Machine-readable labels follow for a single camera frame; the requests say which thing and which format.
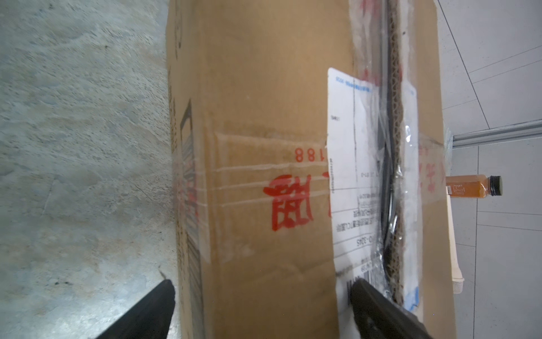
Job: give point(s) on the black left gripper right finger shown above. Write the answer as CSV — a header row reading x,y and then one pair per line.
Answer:
x,y
377,317

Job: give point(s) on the brown spice jar black lid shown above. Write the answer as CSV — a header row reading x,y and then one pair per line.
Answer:
x,y
474,186

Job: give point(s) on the wooden rolling pin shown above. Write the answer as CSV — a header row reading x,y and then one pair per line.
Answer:
x,y
457,277

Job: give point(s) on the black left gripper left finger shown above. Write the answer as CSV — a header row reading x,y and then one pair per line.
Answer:
x,y
149,318

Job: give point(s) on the brown cardboard express box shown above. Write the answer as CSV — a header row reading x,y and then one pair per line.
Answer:
x,y
308,152

